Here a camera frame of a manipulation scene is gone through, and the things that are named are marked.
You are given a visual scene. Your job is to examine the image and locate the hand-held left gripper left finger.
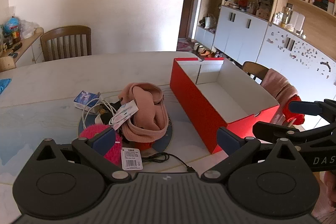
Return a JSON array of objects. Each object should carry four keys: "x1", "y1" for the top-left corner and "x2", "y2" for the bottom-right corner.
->
[{"x1": 34, "y1": 128, "x2": 132, "y2": 184}]

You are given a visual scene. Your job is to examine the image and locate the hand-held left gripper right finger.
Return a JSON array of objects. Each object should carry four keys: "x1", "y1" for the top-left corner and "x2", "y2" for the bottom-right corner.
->
[{"x1": 201, "y1": 127, "x2": 309, "y2": 182}]

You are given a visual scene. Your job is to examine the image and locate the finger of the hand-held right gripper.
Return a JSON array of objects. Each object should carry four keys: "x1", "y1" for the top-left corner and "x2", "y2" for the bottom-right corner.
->
[
  {"x1": 253, "y1": 121, "x2": 336, "y2": 146},
  {"x1": 289, "y1": 99, "x2": 336, "y2": 122}
]

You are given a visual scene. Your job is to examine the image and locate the hot pink fuzzy ball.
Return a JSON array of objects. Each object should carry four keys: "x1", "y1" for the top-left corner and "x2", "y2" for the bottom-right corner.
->
[{"x1": 79, "y1": 124, "x2": 123, "y2": 164}]

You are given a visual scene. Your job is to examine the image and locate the white barcode tag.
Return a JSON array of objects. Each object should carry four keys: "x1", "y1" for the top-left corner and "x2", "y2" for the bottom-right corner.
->
[{"x1": 121, "y1": 147, "x2": 143, "y2": 170}]

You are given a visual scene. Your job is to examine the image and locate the white charger cable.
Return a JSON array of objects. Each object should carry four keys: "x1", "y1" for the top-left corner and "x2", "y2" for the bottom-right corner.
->
[{"x1": 82, "y1": 99, "x2": 124, "y2": 135}]

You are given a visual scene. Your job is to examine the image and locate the blue tissue pack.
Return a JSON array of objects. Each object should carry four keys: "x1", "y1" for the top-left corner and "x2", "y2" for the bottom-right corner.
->
[{"x1": 73, "y1": 91, "x2": 102, "y2": 109}]

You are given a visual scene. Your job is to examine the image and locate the pink fleece hat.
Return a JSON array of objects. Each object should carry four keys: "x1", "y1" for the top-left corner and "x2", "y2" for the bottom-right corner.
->
[{"x1": 119, "y1": 82, "x2": 169, "y2": 143}]

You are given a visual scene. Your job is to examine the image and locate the red cardboard box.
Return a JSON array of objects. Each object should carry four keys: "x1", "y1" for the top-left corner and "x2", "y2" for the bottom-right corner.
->
[{"x1": 169, "y1": 57, "x2": 281, "y2": 154}]

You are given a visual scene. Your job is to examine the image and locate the person's right hand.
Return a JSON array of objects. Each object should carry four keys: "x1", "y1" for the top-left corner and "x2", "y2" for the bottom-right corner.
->
[{"x1": 322, "y1": 172, "x2": 336, "y2": 209}]

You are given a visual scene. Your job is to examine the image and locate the red garment on chair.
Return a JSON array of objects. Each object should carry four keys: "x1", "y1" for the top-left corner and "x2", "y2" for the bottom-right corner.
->
[{"x1": 282, "y1": 95, "x2": 305, "y2": 125}]

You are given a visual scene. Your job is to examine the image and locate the white printed paper tag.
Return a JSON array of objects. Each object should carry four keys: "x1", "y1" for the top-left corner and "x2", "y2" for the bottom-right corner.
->
[{"x1": 112, "y1": 101, "x2": 139, "y2": 130}]

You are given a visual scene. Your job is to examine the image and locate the pink fringed scarf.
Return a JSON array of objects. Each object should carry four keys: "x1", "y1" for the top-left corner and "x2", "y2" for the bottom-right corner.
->
[{"x1": 261, "y1": 68, "x2": 298, "y2": 106}]

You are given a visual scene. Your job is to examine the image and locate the round blue placemat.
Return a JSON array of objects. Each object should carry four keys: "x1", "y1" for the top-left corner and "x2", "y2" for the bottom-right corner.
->
[{"x1": 77, "y1": 109, "x2": 174, "y2": 153}]

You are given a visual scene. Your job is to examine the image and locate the wooden chair with black seat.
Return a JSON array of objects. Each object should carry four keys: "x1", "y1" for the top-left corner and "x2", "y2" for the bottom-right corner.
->
[{"x1": 241, "y1": 61, "x2": 271, "y2": 83}]

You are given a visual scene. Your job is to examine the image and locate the row of shoes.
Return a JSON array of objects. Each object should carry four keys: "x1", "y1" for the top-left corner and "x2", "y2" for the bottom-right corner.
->
[{"x1": 194, "y1": 43, "x2": 237, "y2": 64}]

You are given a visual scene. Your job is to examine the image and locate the glass jar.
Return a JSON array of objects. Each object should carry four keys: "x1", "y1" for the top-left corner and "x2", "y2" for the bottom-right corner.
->
[{"x1": 282, "y1": 7, "x2": 293, "y2": 25}]

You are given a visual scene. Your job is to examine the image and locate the patterned red rug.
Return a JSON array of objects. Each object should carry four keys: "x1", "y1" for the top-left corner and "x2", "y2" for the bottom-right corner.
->
[{"x1": 176, "y1": 39, "x2": 196, "y2": 51}]

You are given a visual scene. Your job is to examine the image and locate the blue cloth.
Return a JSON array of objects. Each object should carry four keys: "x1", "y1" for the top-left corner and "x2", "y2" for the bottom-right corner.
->
[{"x1": 0, "y1": 78, "x2": 12, "y2": 94}]

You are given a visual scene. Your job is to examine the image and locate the wooden slatted chair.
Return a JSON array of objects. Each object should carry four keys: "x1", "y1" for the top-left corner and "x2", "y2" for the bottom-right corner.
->
[{"x1": 40, "y1": 26, "x2": 92, "y2": 62}]

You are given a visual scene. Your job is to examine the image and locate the white bag in niche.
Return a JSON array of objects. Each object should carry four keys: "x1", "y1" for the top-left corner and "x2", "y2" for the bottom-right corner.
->
[{"x1": 205, "y1": 13, "x2": 218, "y2": 30}]

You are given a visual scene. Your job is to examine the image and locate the white wooden sideboard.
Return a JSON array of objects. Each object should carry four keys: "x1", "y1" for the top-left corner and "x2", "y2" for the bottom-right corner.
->
[{"x1": 0, "y1": 27, "x2": 45, "y2": 72}]

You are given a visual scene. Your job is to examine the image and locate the white plastic bag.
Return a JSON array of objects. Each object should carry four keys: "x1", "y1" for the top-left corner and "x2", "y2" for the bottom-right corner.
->
[{"x1": 20, "y1": 20, "x2": 40, "y2": 39}]

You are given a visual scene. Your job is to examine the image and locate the blue foil bag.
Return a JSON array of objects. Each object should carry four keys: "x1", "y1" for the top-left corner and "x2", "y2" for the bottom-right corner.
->
[{"x1": 2, "y1": 17, "x2": 21, "y2": 33}]

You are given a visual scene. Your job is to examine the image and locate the white charger and cables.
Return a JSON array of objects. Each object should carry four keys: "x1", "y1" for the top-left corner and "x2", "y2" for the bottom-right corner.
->
[{"x1": 98, "y1": 102, "x2": 124, "y2": 125}]

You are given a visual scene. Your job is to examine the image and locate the black usb cable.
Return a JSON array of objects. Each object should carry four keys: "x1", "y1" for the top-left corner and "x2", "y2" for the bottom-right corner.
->
[{"x1": 142, "y1": 152, "x2": 196, "y2": 173}]

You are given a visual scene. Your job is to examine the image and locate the white wall cabinet unit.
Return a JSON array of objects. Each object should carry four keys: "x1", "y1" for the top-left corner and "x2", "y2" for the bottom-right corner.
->
[{"x1": 194, "y1": 0, "x2": 336, "y2": 130}]

